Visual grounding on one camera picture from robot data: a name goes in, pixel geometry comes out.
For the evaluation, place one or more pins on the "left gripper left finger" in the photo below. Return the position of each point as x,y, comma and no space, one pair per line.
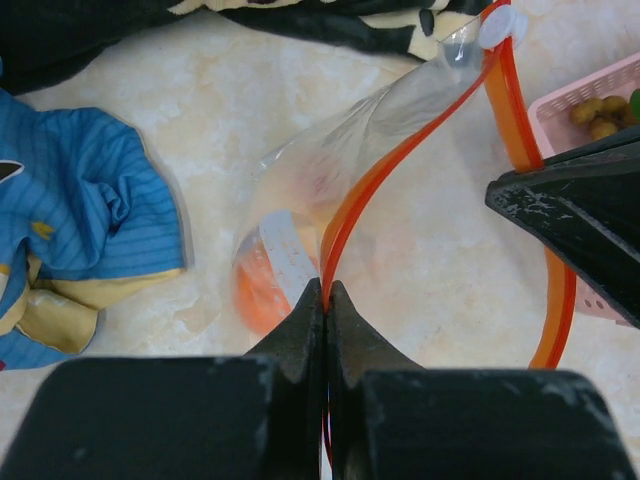
254,416

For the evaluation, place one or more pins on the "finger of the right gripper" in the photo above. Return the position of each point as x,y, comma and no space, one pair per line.
584,206

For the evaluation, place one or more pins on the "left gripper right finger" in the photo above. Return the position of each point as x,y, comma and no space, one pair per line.
391,418

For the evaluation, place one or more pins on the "brown longan bunch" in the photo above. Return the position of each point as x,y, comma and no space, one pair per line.
603,117

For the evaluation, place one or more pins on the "pink plastic basket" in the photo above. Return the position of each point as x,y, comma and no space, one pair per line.
549,115

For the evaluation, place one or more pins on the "clear orange zip top bag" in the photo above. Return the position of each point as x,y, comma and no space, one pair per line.
422,259

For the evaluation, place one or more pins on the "yellow orange peach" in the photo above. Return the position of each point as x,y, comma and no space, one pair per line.
312,193

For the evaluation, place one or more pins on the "blue Pikachu cloth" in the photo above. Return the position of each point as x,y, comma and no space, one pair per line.
86,221

